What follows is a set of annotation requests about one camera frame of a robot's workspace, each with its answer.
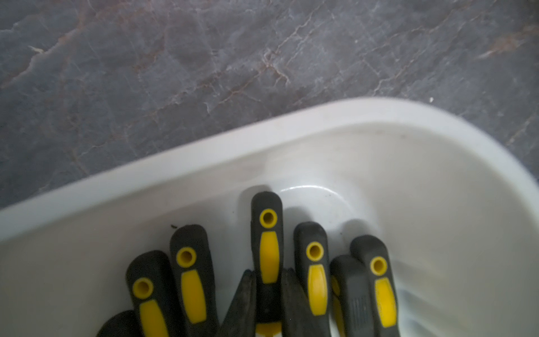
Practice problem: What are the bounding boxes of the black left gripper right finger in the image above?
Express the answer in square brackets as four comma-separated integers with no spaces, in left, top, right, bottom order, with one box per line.
[281,268,323,337]

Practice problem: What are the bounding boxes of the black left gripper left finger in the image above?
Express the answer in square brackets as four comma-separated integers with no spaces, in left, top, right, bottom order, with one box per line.
[216,270,257,337]

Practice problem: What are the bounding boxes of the file tool top black-yellow handle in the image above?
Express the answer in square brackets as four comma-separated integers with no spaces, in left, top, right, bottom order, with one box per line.
[251,191,284,336]

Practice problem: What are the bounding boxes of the file tool black-yellow handle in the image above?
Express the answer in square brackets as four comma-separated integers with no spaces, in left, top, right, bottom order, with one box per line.
[350,234,401,337]
[170,225,219,336]
[251,191,284,336]
[293,221,331,336]
[126,250,185,336]

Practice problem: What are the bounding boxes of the white plastic storage box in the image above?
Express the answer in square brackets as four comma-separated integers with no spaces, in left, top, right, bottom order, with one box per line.
[1,98,538,336]

